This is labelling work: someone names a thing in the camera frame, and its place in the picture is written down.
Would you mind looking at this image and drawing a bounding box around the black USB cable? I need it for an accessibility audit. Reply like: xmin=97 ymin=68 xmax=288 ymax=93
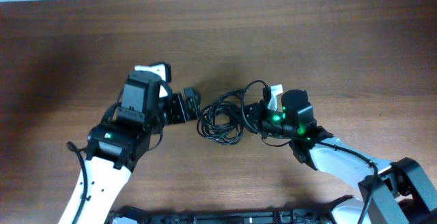
xmin=196 ymin=89 xmax=249 ymax=145

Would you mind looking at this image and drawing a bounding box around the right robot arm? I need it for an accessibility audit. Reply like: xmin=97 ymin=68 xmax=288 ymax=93
xmin=241 ymin=88 xmax=436 ymax=223

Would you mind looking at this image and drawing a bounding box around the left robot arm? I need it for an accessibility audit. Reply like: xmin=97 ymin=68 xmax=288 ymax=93
xmin=59 ymin=70 xmax=201 ymax=223

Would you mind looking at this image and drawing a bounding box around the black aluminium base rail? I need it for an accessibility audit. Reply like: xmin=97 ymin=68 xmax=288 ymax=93
xmin=104 ymin=206 xmax=336 ymax=224

